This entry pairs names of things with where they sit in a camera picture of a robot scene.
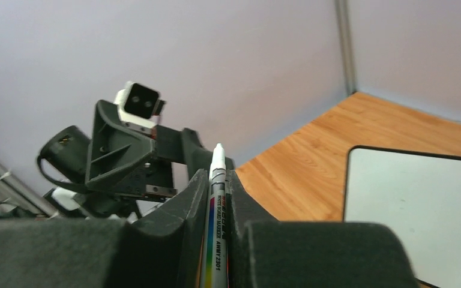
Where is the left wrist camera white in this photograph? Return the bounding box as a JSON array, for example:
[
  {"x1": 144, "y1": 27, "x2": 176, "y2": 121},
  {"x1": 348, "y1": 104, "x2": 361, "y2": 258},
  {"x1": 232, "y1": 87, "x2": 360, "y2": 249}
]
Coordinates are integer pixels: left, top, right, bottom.
[{"x1": 113, "y1": 81, "x2": 166, "y2": 135}]

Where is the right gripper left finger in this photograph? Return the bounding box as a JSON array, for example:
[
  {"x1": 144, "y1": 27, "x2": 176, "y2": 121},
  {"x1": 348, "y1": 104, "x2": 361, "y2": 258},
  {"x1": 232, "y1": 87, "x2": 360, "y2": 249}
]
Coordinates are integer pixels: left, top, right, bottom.
[{"x1": 0, "y1": 169, "x2": 208, "y2": 287}]

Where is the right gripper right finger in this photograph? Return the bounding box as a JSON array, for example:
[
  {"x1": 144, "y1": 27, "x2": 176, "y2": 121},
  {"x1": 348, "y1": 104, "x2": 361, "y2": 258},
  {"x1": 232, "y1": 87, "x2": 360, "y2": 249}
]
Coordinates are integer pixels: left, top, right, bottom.
[{"x1": 226, "y1": 170, "x2": 418, "y2": 287}]

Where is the whiteboard marker white body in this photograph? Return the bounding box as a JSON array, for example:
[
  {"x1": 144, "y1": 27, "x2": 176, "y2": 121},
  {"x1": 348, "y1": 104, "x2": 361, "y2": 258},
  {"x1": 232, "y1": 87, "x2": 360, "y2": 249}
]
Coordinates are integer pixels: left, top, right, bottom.
[{"x1": 199, "y1": 143, "x2": 228, "y2": 287}]

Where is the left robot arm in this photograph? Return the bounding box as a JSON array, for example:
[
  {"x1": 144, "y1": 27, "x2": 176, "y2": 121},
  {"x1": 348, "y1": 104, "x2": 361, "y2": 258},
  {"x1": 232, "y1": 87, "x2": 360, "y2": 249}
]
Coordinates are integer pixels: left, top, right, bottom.
[{"x1": 37, "y1": 100, "x2": 215, "y2": 221}]

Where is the small whiteboard black frame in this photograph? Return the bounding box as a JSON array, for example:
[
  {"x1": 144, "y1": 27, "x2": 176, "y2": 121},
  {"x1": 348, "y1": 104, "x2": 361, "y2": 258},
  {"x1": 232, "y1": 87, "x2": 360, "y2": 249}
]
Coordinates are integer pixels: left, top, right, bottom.
[{"x1": 342, "y1": 146, "x2": 461, "y2": 287}]

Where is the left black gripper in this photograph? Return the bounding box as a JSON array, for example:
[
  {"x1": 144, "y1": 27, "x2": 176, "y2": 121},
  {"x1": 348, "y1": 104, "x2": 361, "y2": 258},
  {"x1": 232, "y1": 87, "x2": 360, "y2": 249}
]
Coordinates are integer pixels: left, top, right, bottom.
[{"x1": 83, "y1": 100, "x2": 213, "y2": 217}]

